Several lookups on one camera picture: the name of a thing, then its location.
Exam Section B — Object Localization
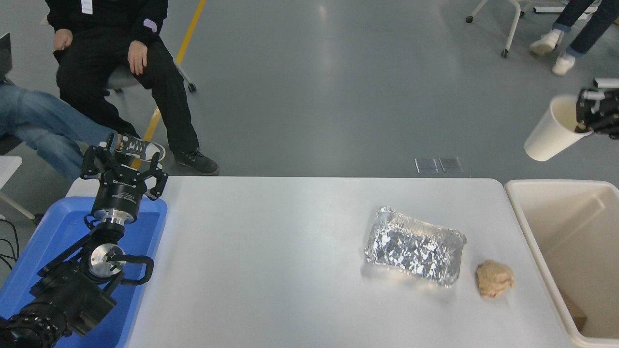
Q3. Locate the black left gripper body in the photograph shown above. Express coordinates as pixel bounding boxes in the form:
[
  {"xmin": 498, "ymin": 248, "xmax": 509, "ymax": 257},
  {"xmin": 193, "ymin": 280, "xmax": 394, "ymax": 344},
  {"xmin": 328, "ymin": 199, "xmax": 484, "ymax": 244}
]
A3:
[{"xmin": 92, "ymin": 175, "xmax": 148, "ymax": 224}]

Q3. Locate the white paper cup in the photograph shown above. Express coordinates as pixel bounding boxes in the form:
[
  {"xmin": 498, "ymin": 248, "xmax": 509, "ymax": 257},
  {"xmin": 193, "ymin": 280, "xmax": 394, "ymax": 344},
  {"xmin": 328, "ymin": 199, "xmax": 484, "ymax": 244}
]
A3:
[{"xmin": 524, "ymin": 94, "xmax": 593, "ymax": 161}]

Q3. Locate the person's left hand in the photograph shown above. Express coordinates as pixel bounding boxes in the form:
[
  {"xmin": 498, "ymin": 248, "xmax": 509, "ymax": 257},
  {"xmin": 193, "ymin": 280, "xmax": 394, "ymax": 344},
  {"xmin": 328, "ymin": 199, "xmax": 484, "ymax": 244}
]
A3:
[{"xmin": 128, "ymin": 41, "xmax": 148, "ymax": 75}]

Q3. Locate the person's right hand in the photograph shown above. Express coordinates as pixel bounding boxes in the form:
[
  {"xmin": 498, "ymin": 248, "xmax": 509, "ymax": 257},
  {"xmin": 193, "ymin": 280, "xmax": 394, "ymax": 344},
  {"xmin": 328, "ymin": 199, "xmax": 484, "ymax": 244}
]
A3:
[{"xmin": 53, "ymin": 29, "xmax": 73, "ymax": 51}]

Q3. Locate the blue plastic tray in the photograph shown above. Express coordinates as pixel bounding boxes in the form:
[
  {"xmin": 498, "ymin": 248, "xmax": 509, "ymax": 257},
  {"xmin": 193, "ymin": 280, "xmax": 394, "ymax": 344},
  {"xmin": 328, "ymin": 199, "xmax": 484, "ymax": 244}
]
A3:
[{"xmin": 0, "ymin": 196, "xmax": 169, "ymax": 348}]

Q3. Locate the person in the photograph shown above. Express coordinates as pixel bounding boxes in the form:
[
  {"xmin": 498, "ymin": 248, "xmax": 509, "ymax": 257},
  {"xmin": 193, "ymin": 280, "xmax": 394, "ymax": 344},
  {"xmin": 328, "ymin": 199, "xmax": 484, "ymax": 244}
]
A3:
[
  {"xmin": 44, "ymin": 0, "xmax": 220, "ymax": 176},
  {"xmin": 0, "ymin": 82, "xmax": 166, "ymax": 180},
  {"xmin": 529, "ymin": 0, "xmax": 619, "ymax": 76}
]

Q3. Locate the white office chair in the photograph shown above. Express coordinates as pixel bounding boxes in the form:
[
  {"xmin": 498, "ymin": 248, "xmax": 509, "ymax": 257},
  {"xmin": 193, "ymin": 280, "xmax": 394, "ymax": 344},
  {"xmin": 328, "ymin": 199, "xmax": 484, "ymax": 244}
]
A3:
[{"xmin": 102, "ymin": 58, "xmax": 197, "ymax": 97}]

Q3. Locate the large pale bin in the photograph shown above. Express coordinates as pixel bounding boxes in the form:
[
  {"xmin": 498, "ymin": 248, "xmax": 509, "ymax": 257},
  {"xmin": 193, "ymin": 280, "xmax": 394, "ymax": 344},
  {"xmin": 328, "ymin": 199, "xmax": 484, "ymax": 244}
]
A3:
[{"xmin": 504, "ymin": 180, "xmax": 619, "ymax": 348}]

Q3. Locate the crumpled tan paper ball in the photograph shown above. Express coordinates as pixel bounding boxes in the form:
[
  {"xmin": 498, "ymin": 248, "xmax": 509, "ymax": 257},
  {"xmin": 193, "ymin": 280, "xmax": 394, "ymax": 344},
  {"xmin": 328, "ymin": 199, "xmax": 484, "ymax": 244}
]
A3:
[{"xmin": 475, "ymin": 260, "xmax": 515, "ymax": 298}]

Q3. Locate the crumpled foil tray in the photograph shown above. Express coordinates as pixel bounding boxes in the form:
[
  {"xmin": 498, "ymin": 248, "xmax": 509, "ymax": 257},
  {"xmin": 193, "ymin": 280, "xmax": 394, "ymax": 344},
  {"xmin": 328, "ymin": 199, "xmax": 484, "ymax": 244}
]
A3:
[{"xmin": 364, "ymin": 206, "xmax": 468, "ymax": 289}]

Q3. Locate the black floor cable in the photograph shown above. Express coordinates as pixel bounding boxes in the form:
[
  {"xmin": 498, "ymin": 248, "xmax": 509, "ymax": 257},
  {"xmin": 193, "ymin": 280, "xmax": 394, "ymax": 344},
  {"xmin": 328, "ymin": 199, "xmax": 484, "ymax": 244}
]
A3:
[{"xmin": 0, "ymin": 215, "xmax": 21, "ymax": 271}]

